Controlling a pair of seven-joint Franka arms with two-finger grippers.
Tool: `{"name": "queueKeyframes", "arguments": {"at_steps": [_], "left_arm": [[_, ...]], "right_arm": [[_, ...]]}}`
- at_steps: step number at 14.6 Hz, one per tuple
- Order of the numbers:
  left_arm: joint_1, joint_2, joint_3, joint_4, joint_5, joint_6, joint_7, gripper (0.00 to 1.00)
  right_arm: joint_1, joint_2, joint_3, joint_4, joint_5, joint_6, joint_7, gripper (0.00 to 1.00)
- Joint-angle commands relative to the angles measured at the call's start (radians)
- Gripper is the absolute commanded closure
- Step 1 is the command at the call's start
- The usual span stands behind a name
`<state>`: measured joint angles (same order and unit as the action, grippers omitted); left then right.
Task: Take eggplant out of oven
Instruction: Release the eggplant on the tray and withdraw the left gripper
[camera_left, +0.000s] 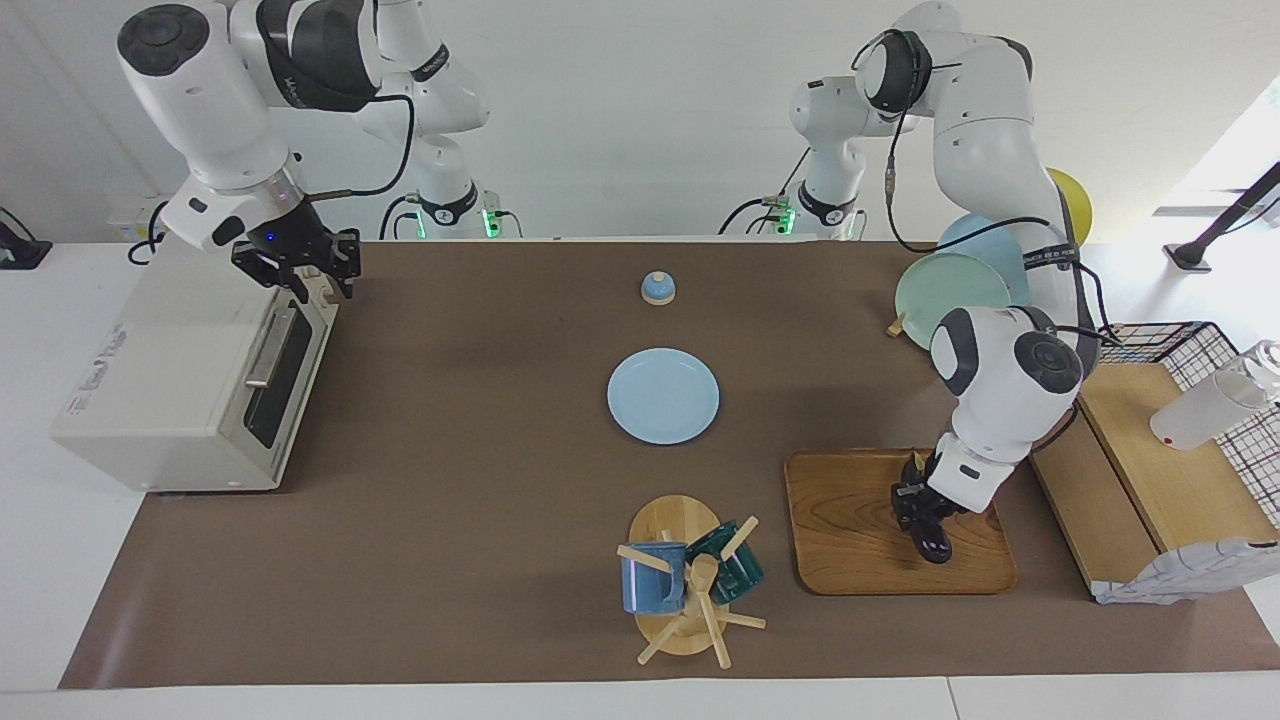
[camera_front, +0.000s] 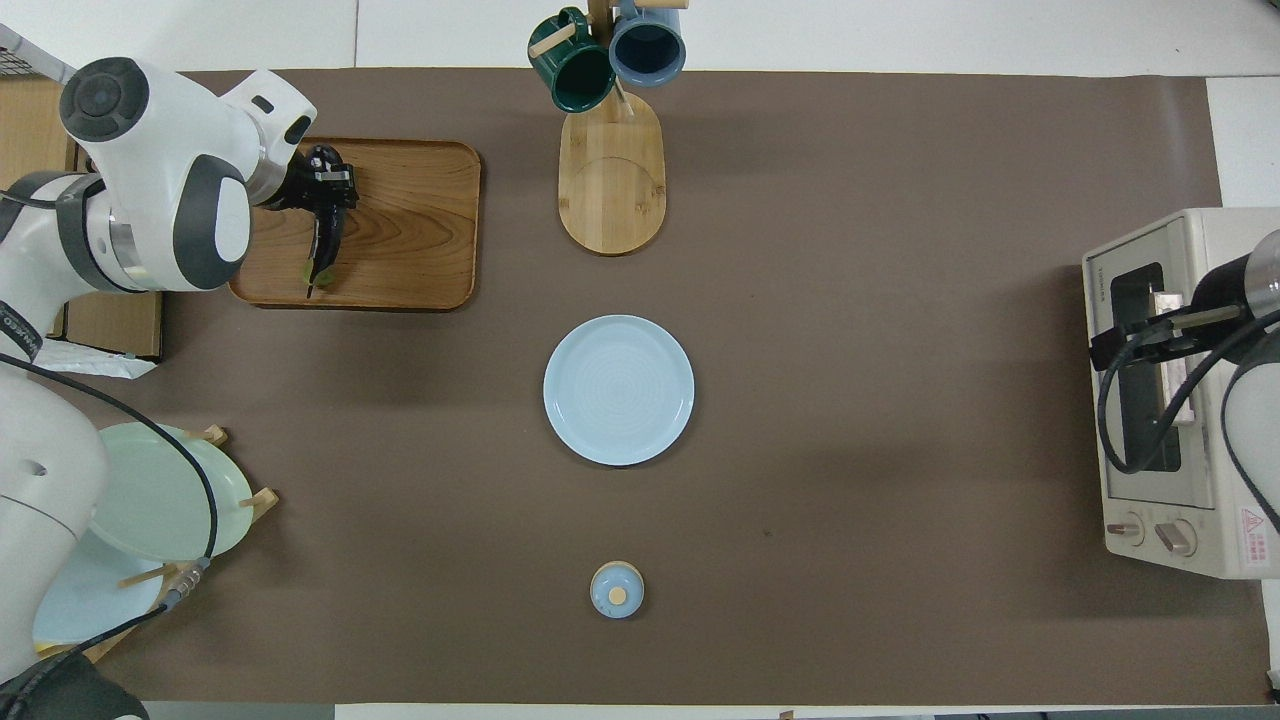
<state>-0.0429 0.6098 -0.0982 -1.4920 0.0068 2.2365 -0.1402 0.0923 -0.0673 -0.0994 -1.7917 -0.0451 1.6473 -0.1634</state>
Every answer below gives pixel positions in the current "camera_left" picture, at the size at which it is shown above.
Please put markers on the glass oven door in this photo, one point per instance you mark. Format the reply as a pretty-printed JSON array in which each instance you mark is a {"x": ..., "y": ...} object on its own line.
[{"x": 305, "y": 385}]

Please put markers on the white bottle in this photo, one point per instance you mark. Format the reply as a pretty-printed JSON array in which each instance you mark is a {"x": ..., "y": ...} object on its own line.
[{"x": 1200, "y": 415}]

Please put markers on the dark purple eggplant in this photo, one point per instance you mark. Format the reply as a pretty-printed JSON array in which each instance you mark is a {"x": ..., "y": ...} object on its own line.
[{"x": 938, "y": 548}]

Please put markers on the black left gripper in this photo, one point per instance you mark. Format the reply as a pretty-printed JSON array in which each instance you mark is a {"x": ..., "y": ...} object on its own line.
[{"x": 925, "y": 492}]

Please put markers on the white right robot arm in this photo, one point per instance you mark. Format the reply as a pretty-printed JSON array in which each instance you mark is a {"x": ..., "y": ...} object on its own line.
[{"x": 210, "y": 100}]

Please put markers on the light blue plate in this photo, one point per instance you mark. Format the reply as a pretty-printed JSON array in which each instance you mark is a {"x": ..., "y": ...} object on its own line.
[{"x": 663, "y": 396}]

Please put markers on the white power strip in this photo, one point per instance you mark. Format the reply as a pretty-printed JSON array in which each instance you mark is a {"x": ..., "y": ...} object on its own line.
[{"x": 125, "y": 212}]

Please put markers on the wooden serving tray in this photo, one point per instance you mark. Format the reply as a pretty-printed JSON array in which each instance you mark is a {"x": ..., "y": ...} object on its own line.
[{"x": 850, "y": 530}]

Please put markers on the yellow plate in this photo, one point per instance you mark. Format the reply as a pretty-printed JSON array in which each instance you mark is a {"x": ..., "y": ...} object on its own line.
[{"x": 1078, "y": 205}]

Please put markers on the small blue call bell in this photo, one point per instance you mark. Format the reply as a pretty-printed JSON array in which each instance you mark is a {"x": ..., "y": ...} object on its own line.
[{"x": 658, "y": 289}]

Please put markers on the brown table mat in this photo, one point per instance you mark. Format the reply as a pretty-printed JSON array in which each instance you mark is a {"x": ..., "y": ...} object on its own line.
[{"x": 480, "y": 500}]

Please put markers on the white toaster oven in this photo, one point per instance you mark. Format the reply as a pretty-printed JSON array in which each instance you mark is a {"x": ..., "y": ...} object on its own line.
[{"x": 160, "y": 390}]

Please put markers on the pale blue racked plate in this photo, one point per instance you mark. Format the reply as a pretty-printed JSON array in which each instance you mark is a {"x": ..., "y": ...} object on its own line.
[{"x": 985, "y": 235}]

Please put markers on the wooden plate rack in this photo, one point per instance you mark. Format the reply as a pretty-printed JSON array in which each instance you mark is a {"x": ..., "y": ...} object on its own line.
[{"x": 895, "y": 326}]

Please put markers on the wooden mug tree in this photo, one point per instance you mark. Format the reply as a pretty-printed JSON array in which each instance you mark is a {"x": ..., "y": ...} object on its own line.
[{"x": 680, "y": 520}]

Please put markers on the blue mug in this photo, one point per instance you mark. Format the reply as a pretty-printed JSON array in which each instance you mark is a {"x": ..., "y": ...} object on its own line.
[{"x": 650, "y": 590}]

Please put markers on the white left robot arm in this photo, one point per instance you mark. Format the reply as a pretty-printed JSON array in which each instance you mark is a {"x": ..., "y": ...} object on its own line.
[{"x": 990, "y": 130}]

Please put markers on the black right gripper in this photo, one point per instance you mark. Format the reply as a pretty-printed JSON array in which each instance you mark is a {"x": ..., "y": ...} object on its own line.
[{"x": 295, "y": 248}]

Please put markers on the black clamp mount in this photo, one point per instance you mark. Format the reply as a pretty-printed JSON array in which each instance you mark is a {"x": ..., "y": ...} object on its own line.
[{"x": 22, "y": 252}]

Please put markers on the mint green plate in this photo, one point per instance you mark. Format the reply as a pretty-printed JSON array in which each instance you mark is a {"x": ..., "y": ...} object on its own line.
[{"x": 940, "y": 290}]

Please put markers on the white patterned cloth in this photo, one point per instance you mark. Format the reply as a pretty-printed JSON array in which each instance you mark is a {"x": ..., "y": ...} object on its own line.
[{"x": 1180, "y": 575}]

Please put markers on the teal mug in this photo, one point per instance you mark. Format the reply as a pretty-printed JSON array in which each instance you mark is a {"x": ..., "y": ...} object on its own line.
[{"x": 740, "y": 575}]

